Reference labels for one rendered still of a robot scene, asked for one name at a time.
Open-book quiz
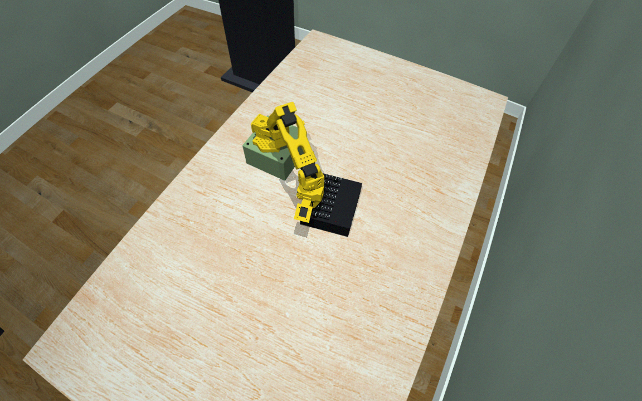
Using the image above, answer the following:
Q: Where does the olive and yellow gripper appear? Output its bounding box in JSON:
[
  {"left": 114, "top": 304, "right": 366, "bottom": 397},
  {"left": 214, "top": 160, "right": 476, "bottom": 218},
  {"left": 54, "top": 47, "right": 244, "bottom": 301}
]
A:
[{"left": 294, "top": 184, "right": 324, "bottom": 223}]

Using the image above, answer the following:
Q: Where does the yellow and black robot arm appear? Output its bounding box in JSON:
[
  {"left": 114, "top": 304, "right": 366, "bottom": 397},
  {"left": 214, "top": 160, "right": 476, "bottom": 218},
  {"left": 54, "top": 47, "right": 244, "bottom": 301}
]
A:
[{"left": 252, "top": 102, "right": 324, "bottom": 190}]

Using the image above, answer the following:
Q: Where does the black lighting desk panel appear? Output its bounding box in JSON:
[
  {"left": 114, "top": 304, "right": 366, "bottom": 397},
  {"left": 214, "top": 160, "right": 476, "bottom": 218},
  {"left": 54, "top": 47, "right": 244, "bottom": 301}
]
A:
[{"left": 300, "top": 173, "right": 362, "bottom": 237}]

